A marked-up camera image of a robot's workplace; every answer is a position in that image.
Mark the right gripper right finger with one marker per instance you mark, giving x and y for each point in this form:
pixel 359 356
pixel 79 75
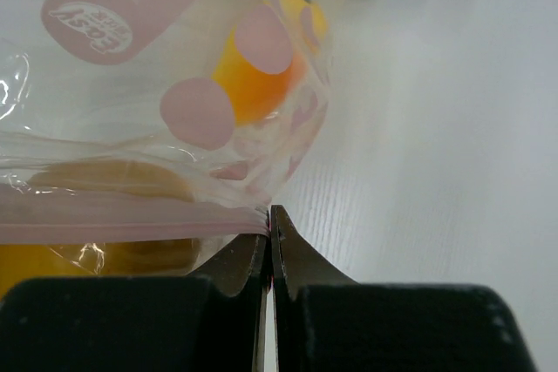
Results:
pixel 325 321

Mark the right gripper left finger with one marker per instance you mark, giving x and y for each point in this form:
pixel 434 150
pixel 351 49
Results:
pixel 210 320

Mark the orange fake fruit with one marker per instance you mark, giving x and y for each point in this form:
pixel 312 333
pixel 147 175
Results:
pixel 94 217

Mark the clear zip top bag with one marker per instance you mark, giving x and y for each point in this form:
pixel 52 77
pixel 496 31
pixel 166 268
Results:
pixel 93 80

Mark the yellow fake banana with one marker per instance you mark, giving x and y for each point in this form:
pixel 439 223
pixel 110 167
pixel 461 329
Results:
pixel 260 64

